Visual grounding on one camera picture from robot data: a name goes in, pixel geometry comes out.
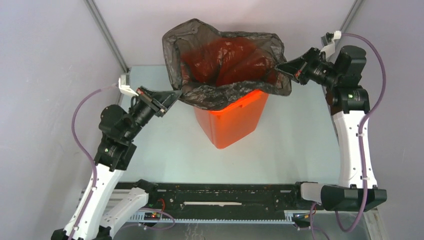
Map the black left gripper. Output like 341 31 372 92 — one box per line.
125 84 184 140

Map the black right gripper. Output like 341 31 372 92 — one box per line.
275 47 341 88

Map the black plastic trash bag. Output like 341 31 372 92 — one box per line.
162 18 292 111

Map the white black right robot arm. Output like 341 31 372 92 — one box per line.
275 45 387 212

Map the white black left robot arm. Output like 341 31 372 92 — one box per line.
51 86 182 240

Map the orange plastic trash bin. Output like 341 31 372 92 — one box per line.
194 90 269 149

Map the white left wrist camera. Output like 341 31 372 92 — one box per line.
118 73 139 97

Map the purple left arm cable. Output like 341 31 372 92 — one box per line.
67 84 120 240

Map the aluminium frame post right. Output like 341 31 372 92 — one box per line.
339 0 366 33

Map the aluminium frame post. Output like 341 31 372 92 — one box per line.
339 0 366 33
84 0 130 73

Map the aluminium frame post left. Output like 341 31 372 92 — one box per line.
84 0 130 73

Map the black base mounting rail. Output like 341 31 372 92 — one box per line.
137 183 312 223

